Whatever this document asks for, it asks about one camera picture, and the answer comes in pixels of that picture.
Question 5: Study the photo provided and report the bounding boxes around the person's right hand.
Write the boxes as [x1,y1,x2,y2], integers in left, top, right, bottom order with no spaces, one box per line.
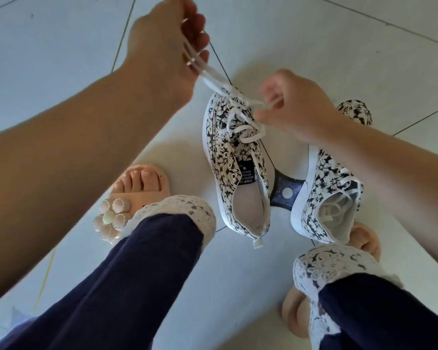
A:
[254,69,347,144]

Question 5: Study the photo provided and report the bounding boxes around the person's left hand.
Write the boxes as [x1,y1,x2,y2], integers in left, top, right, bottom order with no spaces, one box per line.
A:
[120,0,211,110]

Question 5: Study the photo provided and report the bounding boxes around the bright white shoelace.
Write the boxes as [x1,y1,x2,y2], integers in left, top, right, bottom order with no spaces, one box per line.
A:
[317,167,364,225]
[182,17,284,144]

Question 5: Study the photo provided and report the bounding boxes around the person's right forearm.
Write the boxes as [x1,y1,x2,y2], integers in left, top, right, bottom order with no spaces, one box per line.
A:
[325,120,438,276]

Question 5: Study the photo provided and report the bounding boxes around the person's left forearm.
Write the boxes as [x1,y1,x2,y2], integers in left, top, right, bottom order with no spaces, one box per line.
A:
[0,65,183,310]

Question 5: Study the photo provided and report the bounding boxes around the person's right leg navy trousers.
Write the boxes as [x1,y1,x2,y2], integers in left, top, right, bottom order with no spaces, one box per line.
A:
[292,245,438,350]

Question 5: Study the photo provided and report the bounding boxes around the person's leg navy trousers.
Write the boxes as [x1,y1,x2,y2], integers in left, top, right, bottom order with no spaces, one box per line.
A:
[0,194,217,350]
[292,245,438,350]

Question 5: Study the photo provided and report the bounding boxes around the person's left leg navy trousers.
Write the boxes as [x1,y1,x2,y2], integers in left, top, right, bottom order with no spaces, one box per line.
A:
[0,194,217,350]

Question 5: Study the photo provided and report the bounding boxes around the pink slipper with white charms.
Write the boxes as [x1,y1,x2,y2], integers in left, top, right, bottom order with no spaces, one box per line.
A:
[92,163,171,245]

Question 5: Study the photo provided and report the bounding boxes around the pink slipper with green charm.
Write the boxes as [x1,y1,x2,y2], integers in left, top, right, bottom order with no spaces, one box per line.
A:
[281,222,382,339]

